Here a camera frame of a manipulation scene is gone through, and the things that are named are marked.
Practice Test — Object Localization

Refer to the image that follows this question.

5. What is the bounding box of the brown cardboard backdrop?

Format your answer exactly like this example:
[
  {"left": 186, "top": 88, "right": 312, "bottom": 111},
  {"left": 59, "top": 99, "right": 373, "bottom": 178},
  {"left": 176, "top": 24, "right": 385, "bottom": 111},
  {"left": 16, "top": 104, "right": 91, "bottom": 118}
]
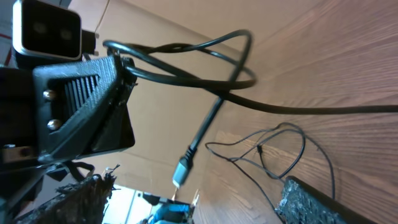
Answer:
[{"left": 70, "top": 1, "right": 317, "bottom": 203}]

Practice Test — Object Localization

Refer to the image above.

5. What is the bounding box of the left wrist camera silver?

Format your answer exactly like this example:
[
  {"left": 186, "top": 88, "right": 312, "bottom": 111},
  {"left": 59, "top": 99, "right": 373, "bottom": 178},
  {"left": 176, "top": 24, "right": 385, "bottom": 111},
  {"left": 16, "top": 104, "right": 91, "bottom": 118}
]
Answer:
[{"left": 12, "top": 0, "right": 97, "bottom": 70}]

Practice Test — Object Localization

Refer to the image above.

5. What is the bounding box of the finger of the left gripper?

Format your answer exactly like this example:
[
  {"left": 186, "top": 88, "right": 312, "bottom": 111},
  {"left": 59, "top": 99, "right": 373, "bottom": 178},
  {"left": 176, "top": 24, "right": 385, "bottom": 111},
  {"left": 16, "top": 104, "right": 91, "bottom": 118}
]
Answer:
[
  {"left": 74, "top": 57, "right": 136, "bottom": 159},
  {"left": 32, "top": 56, "right": 122, "bottom": 164}
]

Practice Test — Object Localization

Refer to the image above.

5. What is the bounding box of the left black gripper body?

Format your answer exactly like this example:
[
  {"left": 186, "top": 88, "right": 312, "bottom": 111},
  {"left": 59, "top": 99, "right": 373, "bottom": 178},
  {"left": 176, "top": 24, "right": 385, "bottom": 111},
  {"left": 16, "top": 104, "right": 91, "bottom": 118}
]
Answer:
[{"left": 1, "top": 67, "right": 40, "bottom": 186}]

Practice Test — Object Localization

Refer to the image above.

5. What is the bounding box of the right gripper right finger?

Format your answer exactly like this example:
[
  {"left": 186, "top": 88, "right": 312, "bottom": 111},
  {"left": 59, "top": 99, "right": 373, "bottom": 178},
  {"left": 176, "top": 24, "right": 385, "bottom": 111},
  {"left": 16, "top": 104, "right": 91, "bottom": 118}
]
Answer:
[{"left": 275, "top": 175, "right": 374, "bottom": 224}]

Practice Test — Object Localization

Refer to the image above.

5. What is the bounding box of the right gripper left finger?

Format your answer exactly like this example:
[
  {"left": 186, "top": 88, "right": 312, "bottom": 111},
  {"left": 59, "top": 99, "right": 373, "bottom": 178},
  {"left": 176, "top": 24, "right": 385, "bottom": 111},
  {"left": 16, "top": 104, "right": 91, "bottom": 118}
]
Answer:
[{"left": 14, "top": 164, "right": 116, "bottom": 224}]

